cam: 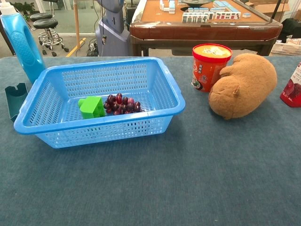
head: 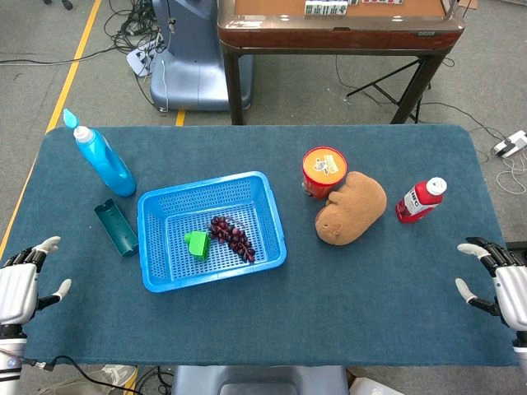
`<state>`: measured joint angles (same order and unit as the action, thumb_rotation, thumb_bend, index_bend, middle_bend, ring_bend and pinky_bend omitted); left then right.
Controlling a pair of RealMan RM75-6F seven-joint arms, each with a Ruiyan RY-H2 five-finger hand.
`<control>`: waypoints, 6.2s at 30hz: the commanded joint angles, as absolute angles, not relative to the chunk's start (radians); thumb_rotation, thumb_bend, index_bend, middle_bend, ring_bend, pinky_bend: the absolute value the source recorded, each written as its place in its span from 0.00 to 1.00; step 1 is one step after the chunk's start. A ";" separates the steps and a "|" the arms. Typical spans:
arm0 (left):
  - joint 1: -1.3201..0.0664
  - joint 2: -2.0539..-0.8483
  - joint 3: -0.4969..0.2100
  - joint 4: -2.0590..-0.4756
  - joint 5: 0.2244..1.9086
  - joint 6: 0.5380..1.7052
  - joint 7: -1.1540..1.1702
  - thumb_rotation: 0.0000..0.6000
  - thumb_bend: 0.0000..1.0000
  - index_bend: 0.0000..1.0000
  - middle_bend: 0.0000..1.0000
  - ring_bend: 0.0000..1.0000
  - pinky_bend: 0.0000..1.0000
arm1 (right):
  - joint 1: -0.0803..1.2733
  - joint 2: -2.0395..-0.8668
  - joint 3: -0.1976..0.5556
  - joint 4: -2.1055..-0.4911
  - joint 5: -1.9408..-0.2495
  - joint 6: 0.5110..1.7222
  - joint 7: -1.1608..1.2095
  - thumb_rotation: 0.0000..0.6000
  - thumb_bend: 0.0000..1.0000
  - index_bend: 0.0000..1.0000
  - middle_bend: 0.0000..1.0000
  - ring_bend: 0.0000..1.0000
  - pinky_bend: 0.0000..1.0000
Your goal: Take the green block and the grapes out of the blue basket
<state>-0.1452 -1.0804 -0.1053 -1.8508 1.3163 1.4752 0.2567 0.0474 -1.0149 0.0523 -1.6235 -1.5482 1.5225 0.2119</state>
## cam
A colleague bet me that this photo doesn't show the purple grape bunch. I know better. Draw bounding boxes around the purple grape bunch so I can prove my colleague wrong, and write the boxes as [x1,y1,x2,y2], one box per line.
[103,93,143,116]

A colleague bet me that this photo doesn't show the green toy building block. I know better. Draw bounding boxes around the green toy building block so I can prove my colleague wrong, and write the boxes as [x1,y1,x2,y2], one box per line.
[78,96,106,120]

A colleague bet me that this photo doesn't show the blue plastic mesh basket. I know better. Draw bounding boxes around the blue plastic mesh basket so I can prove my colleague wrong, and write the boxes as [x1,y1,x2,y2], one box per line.
[13,56,186,149]

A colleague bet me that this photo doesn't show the white mesh basket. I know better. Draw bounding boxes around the white mesh basket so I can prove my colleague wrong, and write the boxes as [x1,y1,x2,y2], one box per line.
[270,41,301,57]

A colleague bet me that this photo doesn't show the red instant noodle cup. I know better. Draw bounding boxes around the red instant noodle cup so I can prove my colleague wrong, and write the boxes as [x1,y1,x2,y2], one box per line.
[191,43,233,93]

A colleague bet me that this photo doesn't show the teal table cloth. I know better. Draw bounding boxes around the teal table cloth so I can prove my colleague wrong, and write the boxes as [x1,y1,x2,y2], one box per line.
[0,56,301,226]

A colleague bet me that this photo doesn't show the brown mahjong table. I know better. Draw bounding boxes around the brown mahjong table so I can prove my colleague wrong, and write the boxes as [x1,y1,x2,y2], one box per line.
[129,0,283,57]

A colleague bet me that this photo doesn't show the brown plush capybara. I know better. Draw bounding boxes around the brown plush capybara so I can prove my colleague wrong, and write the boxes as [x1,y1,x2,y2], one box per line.
[208,53,278,120]

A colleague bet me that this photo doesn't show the mahjong tile row black marks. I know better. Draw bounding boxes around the mahjong tile row black marks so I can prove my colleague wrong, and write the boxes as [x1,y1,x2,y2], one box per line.
[182,12,214,24]

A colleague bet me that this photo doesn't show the wooden pole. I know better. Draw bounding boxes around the wooden pole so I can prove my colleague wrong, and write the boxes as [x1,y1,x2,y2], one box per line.
[73,0,81,50]

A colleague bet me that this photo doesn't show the mahjong tile row red marks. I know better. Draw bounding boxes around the mahjong tile row red marks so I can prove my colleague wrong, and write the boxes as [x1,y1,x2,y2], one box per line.
[214,11,242,20]

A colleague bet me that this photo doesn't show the dark green plastic holder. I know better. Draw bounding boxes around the dark green plastic holder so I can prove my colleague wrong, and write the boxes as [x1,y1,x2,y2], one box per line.
[4,82,29,122]

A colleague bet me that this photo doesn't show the black round stool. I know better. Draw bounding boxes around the black round stool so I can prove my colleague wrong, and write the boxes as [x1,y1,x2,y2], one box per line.
[32,18,70,57]
[30,0,53,22]

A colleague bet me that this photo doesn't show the red juice bottle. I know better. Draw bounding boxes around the red juice bottle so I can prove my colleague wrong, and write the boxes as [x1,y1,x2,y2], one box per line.
[279,61,301,108]

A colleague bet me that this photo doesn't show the blue detergent bottle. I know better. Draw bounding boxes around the blue detergent bottle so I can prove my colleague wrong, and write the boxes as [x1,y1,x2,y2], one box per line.
[0,2,47,85]

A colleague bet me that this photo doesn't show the black bag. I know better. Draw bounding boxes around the black bag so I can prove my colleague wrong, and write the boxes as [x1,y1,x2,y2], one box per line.
[278,18,301,44]

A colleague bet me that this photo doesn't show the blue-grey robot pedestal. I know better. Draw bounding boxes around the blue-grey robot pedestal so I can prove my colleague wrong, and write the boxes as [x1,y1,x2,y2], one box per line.
[95,0,131,57]

